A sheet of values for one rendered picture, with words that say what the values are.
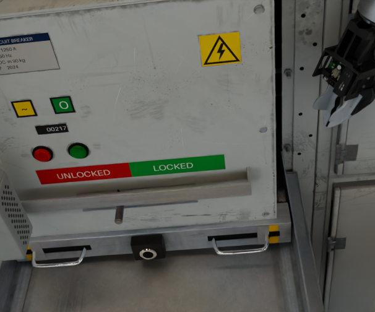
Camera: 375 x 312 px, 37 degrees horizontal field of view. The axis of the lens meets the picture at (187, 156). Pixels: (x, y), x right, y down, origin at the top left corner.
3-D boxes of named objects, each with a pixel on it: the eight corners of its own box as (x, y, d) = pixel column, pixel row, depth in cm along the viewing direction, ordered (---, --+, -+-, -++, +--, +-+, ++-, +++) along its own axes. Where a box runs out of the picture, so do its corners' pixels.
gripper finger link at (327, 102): (297, 122, 95) (318, 78, 89) (318, 114, 99) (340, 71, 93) (310, 133, 94) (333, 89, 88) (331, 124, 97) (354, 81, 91)
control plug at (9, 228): (25, 260, 93) (-13, 190, 81) (-3, 262, 93) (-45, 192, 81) (34, 223, 98) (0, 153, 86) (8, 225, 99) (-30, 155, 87)
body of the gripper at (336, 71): (308, 78, 88) (340, 10, 81) (340, 67, 94) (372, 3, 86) (344, 106, 85) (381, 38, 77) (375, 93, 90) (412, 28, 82)
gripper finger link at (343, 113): (310, 133, 94) (333, 89, 88) (331, 124, 97) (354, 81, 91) (324, 144, 92) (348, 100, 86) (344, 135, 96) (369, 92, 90)
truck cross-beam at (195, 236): (291, 242, 106) (291, 222, 101) (17, 262, 110) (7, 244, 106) (287, 221, 109) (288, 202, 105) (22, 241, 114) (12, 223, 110)
